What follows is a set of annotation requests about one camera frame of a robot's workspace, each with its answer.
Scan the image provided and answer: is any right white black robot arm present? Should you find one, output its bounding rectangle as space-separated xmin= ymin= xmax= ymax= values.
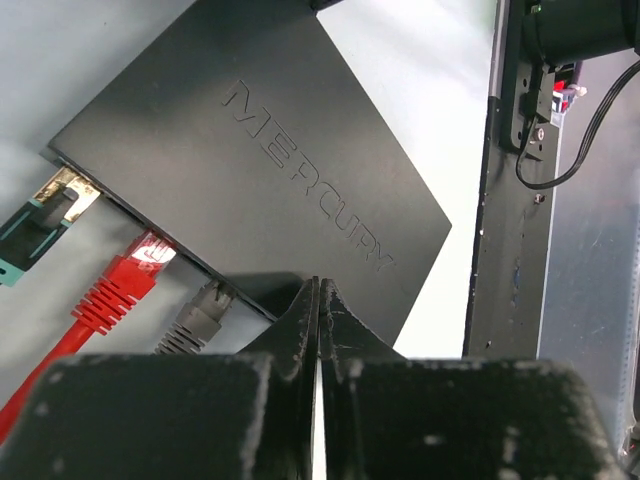
xmin=522 ymin=0 xmax=639 ymax=66

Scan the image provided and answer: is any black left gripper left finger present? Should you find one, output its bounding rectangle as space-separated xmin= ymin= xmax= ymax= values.
xmin=1 ymin=279 xmax=319 ymax=479

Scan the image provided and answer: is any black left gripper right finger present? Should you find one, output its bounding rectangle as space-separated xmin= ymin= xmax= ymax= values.
xmin=319 ymin=279 xmax=624 ymax=479

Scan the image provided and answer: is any black Mercury network switch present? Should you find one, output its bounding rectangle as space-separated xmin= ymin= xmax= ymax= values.
xmin=50 ymin=1 xmax=451 ymax=343

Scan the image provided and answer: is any red ethernet cable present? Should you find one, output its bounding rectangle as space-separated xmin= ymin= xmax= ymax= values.
xmin=0 ymin=228 xmax=177 ymax=444

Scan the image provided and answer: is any short grey ethernet cable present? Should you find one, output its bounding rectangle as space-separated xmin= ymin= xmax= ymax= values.
xmin=153 ymin=279 xmax=236 ymax=356

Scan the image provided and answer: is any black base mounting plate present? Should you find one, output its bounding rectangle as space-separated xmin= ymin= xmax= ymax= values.
xmin=463 ymin=1 xmax=559 ymax=359

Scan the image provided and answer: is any black ethernet cable teal plug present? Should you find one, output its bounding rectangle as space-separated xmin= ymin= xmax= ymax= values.
xmin=1 ymin=167 xmax=101 ymax=287

